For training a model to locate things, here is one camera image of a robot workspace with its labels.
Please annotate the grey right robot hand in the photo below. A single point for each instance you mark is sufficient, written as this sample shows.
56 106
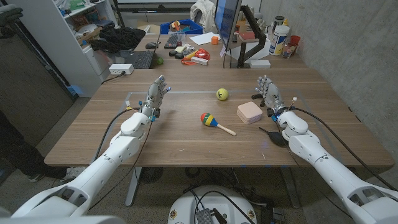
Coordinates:
272 93

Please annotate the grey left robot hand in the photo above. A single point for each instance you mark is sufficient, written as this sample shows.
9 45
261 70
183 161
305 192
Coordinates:
154 96

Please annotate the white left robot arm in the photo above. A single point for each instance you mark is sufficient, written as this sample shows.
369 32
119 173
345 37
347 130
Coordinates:
102 168

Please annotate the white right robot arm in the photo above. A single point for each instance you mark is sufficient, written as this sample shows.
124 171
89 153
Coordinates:
329 168

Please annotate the pink square jewelry box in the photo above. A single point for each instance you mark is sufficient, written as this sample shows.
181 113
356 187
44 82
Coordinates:
249 112

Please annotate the white flat box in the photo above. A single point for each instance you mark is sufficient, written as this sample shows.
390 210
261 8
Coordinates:
260 63

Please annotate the small green ball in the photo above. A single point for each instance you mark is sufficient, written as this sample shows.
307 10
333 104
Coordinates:
160 61

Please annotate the yellow tennis ball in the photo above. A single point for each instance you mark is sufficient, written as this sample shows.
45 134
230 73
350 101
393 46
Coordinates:
222 94

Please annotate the small white long box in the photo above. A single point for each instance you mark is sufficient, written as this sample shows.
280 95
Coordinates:
199 61

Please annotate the colourful striped wooden maraca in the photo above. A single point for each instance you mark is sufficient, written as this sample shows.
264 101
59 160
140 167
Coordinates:
209 119

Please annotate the dark gloved person hand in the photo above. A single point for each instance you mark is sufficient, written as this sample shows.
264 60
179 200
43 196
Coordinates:
9 18

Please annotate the black laptop keyboard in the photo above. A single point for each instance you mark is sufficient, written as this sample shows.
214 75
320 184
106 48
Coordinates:
141 59

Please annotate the black rubber air blower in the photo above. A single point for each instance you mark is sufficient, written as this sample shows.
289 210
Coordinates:
275 138

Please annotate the black computer mouse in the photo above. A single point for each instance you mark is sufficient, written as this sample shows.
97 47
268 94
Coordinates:
151 45

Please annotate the white wipes canister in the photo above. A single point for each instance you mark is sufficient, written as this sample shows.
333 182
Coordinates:
278 40

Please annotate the red cup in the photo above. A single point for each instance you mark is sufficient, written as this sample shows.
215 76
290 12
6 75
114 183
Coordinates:
295 40

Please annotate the black crumpled cloth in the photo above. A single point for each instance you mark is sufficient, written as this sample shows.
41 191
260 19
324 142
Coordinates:
119 39

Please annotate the dark lidded bottle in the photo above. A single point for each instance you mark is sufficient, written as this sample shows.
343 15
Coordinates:
277 22

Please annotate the white paper sheet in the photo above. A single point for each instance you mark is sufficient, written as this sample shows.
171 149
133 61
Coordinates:
202 39

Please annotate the orange cube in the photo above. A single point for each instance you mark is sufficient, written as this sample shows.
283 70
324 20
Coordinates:
214 40

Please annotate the blue plastic bin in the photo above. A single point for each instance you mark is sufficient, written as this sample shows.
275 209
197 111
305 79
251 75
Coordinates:
191 28

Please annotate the computer monitor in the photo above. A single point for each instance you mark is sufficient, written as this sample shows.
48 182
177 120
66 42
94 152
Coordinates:
226 21

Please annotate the grey table leg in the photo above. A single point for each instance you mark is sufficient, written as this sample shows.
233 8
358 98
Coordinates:
133 186
290 186

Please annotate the white jacket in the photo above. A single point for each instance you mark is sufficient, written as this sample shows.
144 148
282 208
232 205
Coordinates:
203 14

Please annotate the white shelf unit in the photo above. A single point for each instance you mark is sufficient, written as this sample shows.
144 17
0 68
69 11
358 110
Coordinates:
59 43

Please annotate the white sneaker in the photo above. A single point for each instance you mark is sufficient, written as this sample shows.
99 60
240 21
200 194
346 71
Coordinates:
73 174

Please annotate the white robot torso base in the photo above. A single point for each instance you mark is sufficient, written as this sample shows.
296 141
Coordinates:
189 207

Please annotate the person leg dark trousers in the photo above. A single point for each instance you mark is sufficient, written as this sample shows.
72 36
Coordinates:
21 152

